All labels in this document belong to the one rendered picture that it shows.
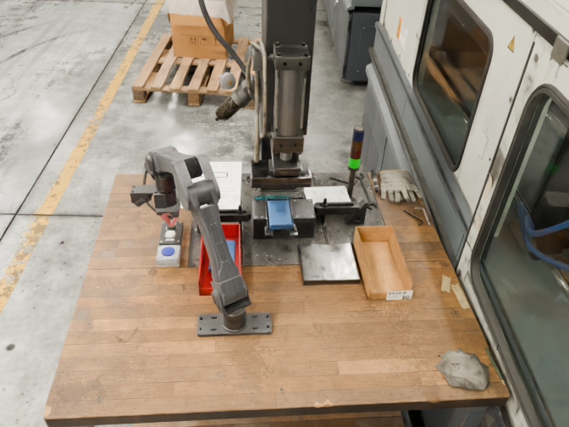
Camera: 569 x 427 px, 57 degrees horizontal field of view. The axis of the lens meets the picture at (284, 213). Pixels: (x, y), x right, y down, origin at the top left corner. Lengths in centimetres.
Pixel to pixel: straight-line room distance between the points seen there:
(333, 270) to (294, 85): 56
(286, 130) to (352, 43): 323
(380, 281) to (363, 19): 328
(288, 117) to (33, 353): 174
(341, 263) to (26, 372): 158
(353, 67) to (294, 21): 332
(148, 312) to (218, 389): 32
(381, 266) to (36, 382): 162
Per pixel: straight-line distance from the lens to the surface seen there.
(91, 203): 346
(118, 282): 162
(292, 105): 145
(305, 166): 162
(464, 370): 145
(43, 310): 288
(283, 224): 159
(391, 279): 162
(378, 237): 173
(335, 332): 146
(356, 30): 464
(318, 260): 162
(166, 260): 162
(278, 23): 145
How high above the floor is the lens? 204
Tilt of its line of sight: 39 degrees down
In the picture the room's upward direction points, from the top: 3 degrees clockwise
